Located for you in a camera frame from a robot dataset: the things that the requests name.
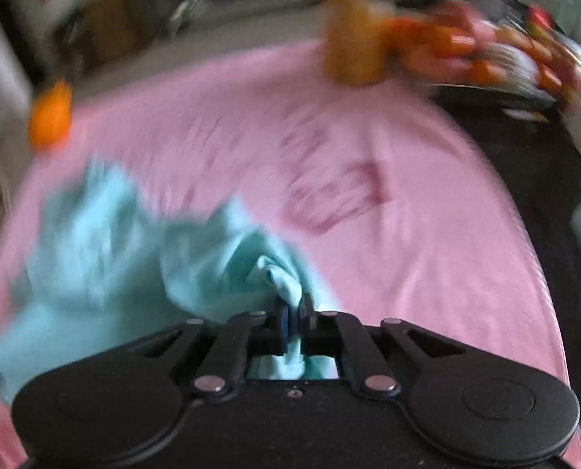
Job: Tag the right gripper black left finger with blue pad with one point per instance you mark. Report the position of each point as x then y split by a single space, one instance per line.
271 331

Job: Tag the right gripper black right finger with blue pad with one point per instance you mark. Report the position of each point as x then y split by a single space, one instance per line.
318 333

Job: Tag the light blue t-shirt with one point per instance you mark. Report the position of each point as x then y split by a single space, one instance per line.
104 270

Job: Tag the pink printed towel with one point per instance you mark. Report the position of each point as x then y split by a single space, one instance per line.
376 188

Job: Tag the black fruit tray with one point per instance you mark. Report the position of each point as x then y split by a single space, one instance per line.
518 91

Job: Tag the small orange fruit toy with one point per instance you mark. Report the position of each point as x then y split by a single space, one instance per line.
50 116

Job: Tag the orange juice bottle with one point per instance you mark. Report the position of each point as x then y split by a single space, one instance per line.
356 46

